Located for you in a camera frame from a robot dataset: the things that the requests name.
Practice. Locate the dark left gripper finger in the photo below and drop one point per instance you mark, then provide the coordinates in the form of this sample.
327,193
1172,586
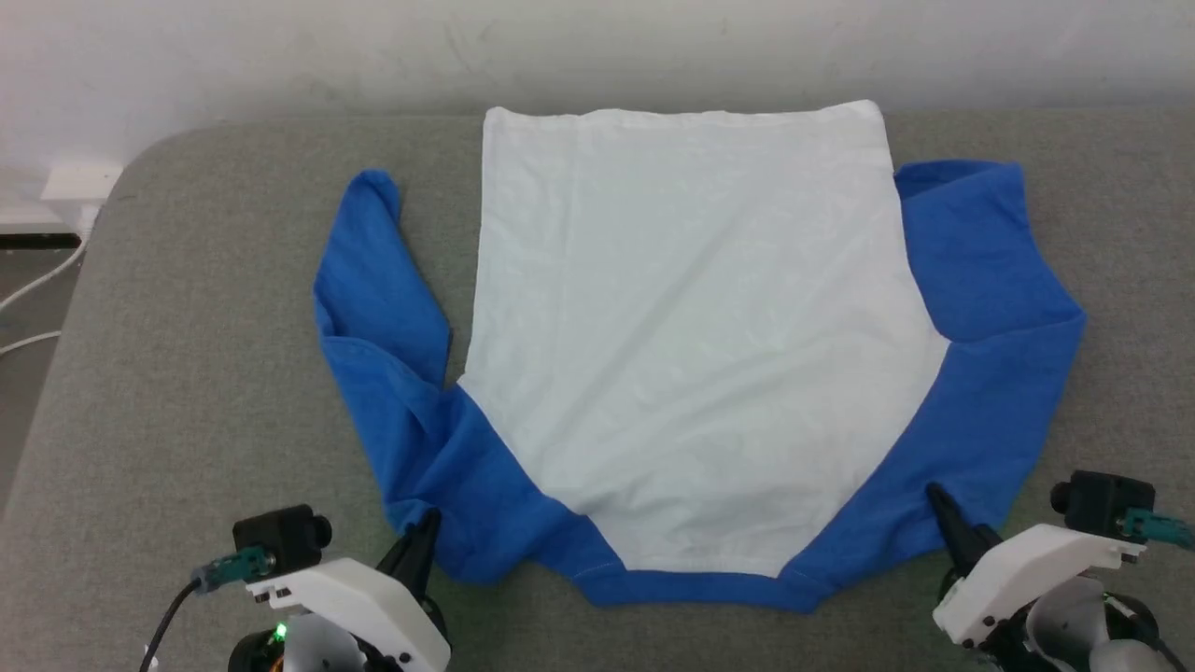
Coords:
411,555

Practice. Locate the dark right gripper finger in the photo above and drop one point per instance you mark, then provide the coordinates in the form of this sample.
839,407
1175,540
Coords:
962,537

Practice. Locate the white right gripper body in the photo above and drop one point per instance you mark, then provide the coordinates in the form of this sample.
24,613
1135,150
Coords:
1027,579

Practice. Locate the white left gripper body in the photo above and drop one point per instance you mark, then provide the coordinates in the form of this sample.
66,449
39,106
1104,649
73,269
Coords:
364,602

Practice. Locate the blue and white shirt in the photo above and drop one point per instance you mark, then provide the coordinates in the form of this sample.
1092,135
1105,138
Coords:
691,327

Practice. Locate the grey fabric sofa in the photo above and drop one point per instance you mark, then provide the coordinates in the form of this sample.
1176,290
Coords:
215,373

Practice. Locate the black baseboard strip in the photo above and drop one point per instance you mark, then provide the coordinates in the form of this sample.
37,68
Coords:
37,241

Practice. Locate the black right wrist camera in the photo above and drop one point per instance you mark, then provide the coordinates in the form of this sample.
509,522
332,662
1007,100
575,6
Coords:
1102,504

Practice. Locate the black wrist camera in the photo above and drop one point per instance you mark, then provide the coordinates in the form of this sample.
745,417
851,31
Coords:
1102,504
280,537

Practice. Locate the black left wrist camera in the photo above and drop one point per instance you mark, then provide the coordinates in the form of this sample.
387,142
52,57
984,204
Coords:
280,537

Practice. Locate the white wall socket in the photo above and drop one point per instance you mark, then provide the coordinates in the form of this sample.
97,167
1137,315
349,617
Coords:
79,187

